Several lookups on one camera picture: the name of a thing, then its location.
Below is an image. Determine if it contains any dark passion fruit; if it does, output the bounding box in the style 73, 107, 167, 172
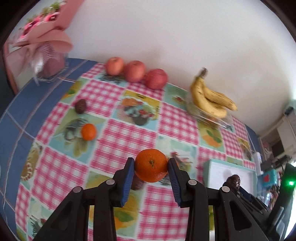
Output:
131, 174, 144, 191
223, 174, 240, 195
74, 99, 87, 114

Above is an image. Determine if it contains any orange tangerine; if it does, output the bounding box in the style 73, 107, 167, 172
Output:
81, 123, 97, 141
134, 149, 168, 183

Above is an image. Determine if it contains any white tray with teal rim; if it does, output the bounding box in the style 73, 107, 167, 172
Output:
203, 159, 257, 196

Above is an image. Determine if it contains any teal box with red label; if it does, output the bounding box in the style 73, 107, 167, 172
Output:
257, 169, 278, 193

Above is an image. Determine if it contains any white shelf unit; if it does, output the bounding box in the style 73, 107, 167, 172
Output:
259, 99, 295, 162

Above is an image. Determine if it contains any clear plastic fruit container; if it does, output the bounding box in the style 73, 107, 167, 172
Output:
185, 92, 233, 128

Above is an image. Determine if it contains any pink checkered fruit tablecloth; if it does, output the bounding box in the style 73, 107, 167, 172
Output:
15, 63, 255, 240

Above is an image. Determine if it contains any blue plaid tablecloth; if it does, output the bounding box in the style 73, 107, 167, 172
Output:
1, 58, 96, 225

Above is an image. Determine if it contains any yellow banana bunch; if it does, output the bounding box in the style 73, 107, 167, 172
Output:
190, 68, 238, 119

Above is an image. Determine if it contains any clear glass vase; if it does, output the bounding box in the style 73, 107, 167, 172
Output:
34, 53, 68, 83

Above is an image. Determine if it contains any right red apple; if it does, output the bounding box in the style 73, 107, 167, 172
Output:
144, 69, 168, 90

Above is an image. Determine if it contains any red apple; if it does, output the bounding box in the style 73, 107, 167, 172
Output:
105, 57, 125, 76
144, 69, 168, 90
123, 60, 145, 83

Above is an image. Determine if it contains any left red apple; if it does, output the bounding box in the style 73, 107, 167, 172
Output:
105, 57, 125, 76

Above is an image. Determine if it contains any middle red apple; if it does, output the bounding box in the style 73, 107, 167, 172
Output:
123, 60, 145, 83

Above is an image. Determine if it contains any pink chair back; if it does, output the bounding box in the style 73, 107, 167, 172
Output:
2, 40, 19, 95

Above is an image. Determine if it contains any pink flower bouquet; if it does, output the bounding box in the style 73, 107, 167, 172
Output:
4, 0, 85, 86

